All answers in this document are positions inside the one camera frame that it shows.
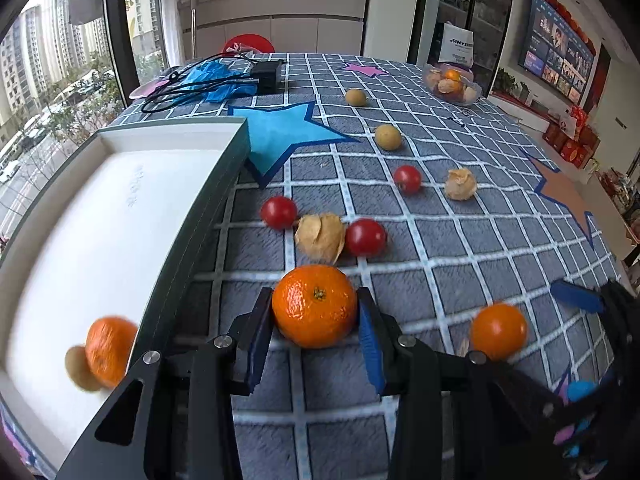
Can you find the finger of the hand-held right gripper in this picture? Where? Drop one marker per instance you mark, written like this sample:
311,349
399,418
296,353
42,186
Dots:
575,296
581,391

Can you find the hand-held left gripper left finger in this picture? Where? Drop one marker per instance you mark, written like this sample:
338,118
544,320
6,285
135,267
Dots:
260,342

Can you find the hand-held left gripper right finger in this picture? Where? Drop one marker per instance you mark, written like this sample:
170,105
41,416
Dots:
371,350

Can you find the mandarin orange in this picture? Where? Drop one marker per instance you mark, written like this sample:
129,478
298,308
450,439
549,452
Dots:
452,76
111,350
500,331
316,306

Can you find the red cherry tomato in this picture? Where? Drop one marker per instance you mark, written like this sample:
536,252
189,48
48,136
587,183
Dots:
407,179
279,212
366,237

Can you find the white tray with dark rim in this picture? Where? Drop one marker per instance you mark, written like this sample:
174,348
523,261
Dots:
100,240

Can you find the orange star patch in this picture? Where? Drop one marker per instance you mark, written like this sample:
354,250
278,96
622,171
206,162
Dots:
565,195

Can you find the grey checked tablecloth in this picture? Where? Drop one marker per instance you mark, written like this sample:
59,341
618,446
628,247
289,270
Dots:
450,260

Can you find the physalis in dry husk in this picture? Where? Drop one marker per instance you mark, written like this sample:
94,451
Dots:
460,184
320,236

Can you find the stack of red boxes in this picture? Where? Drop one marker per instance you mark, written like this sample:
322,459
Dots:
570,145

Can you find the round tan fruit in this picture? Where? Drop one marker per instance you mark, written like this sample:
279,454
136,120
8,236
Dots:
356,96
388,137
79,372

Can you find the white television stand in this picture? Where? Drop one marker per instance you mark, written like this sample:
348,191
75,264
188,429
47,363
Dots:
525,110

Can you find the blue star patch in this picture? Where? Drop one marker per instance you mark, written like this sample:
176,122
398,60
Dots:
280,135

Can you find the small black clip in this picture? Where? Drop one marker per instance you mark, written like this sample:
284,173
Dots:
457,121

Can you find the potted plant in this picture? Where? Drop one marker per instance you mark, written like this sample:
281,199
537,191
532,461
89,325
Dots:
506,81

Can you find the clear plastic bowl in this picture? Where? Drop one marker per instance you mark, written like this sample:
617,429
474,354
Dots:
440,97

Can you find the blue plastic glove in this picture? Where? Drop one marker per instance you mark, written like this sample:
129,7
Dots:
220,87

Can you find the white shopping bag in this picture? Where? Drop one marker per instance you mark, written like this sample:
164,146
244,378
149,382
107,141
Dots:
457,45

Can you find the pink plate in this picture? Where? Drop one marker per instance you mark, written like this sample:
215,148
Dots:
142,91

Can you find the pink star patch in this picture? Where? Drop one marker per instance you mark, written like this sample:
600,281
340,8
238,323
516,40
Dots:
365,69

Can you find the dark glass display cabinet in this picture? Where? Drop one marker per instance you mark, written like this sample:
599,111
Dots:
480,15

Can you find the red round stool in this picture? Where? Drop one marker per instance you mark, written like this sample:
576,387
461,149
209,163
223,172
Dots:
250,42

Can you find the white counter cabinet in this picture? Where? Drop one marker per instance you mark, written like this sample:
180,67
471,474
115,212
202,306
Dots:
280,25

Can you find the wall television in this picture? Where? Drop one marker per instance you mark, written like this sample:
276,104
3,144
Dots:
555,55

